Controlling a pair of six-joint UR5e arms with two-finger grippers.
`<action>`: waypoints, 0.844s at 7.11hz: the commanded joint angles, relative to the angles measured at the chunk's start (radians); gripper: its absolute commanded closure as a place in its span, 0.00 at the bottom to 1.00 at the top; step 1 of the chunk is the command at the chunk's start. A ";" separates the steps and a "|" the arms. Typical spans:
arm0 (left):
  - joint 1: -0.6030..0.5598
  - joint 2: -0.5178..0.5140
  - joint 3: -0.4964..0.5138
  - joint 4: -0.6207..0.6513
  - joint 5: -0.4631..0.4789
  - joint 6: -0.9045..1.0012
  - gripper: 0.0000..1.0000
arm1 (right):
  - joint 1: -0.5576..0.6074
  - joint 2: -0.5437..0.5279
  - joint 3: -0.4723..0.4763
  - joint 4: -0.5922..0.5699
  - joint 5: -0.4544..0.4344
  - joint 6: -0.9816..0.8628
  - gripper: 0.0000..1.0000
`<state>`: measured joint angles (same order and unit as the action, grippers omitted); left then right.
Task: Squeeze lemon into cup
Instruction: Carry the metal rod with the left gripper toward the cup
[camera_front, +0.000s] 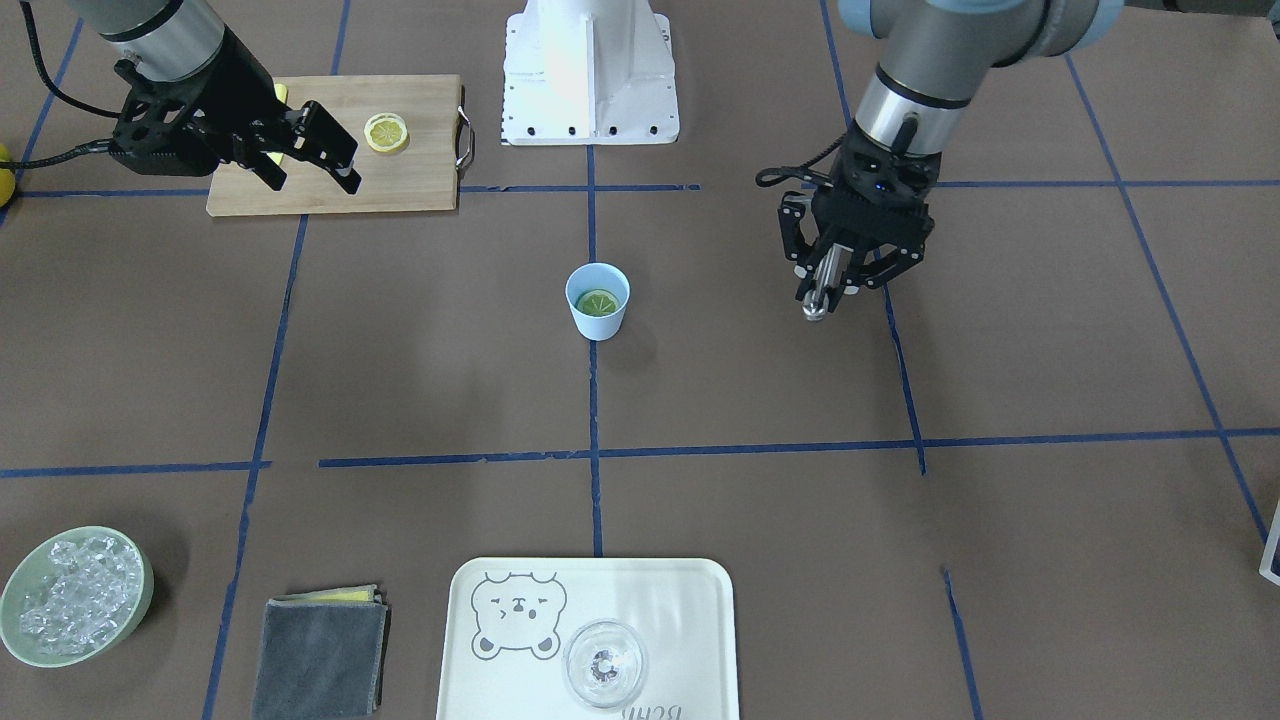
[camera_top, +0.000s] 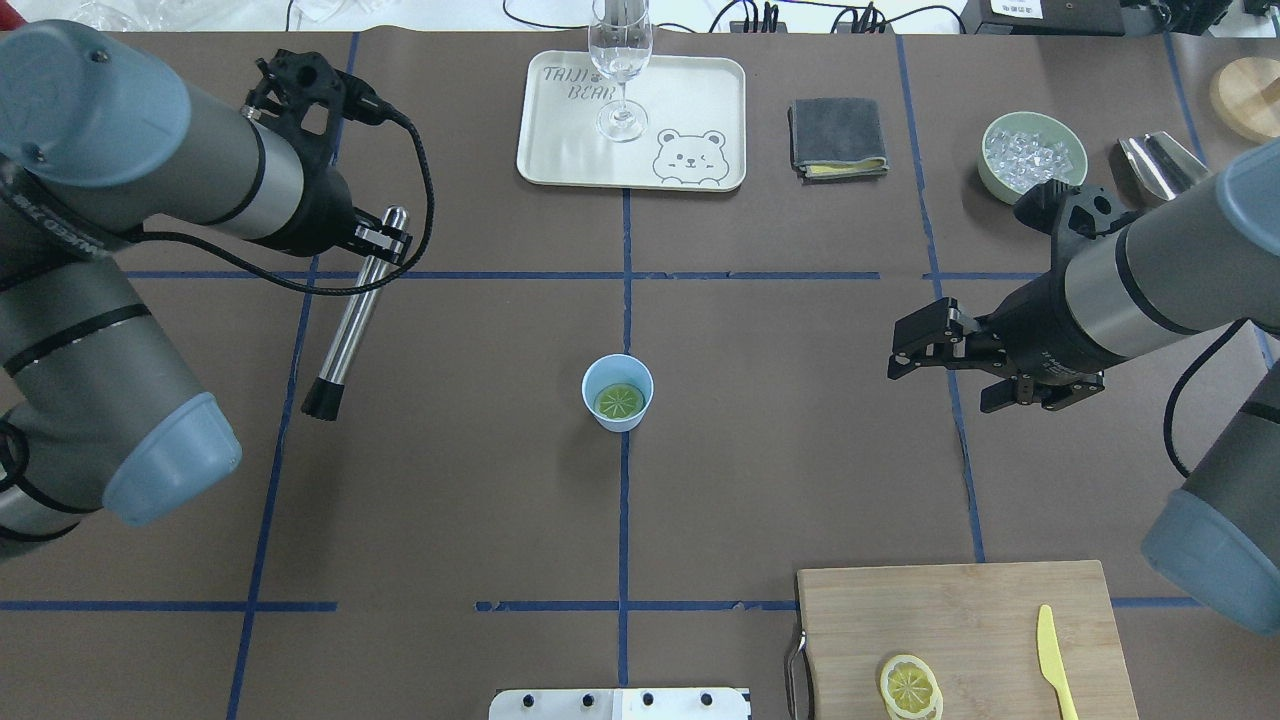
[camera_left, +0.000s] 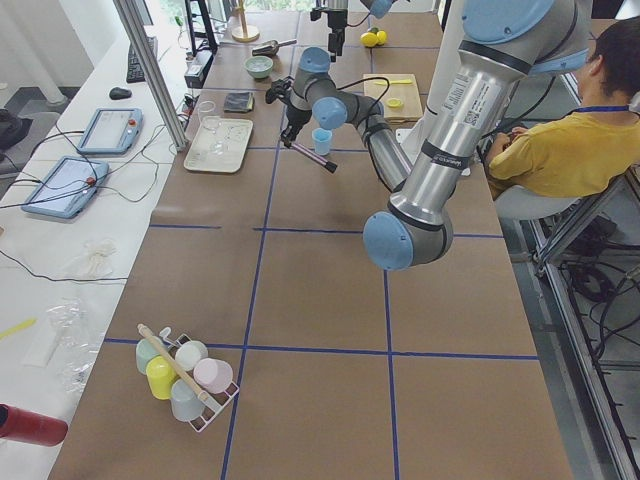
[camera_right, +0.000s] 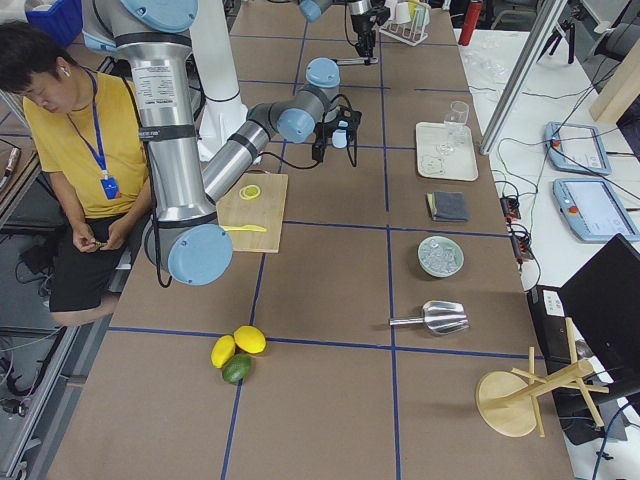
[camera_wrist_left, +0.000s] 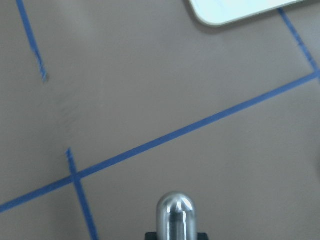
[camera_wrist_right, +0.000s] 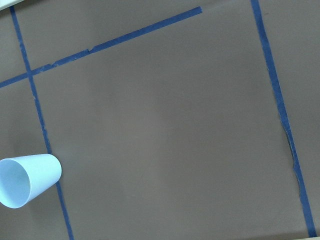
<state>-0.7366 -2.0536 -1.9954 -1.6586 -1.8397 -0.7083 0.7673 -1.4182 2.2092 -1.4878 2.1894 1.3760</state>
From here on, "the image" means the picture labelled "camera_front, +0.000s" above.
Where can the lime slice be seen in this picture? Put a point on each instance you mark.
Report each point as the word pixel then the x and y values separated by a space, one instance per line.
pixel 597 303

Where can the light blue plastic cup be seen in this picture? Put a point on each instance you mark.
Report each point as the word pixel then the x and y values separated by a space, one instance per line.
pixel 606 277

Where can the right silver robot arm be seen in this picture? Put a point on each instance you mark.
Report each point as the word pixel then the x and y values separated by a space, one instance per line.
pixel 167 40

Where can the grey folded cloth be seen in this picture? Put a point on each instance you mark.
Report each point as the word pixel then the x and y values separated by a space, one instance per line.
pixel 321 654

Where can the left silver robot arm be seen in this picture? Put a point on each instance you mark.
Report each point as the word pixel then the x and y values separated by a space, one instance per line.
pixel 937 54

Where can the clear wine glass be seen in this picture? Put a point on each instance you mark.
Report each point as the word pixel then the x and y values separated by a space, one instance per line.
pixel 606 664

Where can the yellow plastic knife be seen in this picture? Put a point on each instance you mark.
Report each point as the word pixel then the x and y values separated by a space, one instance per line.
pixel 271 140

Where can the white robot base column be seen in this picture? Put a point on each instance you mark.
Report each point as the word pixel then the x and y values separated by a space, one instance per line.
pixel 589 73

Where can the cream bear serving tray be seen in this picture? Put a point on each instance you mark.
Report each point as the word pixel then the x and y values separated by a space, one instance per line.
pixel 510 621

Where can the steel muddler black tip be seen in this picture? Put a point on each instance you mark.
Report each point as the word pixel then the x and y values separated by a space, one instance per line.
pixel 826 284

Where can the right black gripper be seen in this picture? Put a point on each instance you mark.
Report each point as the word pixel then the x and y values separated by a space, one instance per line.
pixel 233 88

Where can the yellow lemon slice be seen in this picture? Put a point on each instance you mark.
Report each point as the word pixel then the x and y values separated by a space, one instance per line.
pixel 386 133

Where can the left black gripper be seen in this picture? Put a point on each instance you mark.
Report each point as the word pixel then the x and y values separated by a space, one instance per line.
pixel 797 222

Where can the green bowl of ice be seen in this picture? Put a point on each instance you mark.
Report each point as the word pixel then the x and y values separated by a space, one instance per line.
pixel 79 594

